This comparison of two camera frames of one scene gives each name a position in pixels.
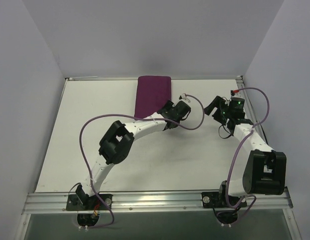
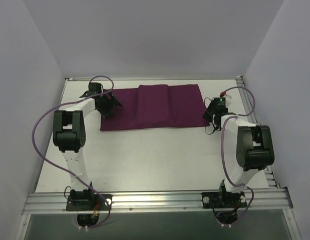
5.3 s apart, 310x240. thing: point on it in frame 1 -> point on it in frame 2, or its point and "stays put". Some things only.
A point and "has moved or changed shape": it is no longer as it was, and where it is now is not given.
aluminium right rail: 241,83 stays put
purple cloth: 152,93 has moved or changed shape
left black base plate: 94,202 stays put
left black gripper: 166,109 -> 109,104
